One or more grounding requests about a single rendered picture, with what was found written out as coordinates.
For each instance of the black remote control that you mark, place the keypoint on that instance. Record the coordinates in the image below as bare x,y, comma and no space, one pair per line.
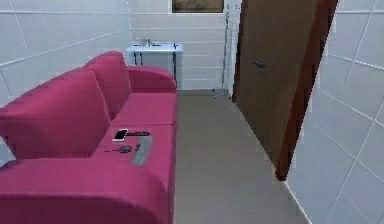
138,134

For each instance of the brown room door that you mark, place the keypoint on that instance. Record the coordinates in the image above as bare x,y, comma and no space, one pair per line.
273,83

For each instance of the red sofa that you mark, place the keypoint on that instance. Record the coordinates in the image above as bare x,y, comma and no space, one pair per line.
143,110

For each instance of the white phone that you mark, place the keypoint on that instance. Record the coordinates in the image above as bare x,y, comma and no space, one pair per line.
120,135

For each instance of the framed wall picture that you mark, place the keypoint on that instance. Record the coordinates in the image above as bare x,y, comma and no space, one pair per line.
197,5

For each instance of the grey remote control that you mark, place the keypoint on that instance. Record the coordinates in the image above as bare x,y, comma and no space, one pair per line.
142,151

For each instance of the pale small cup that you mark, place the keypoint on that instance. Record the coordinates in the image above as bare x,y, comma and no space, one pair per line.
144,41

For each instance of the white side table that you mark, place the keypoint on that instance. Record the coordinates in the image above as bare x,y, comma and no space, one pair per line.
155,48

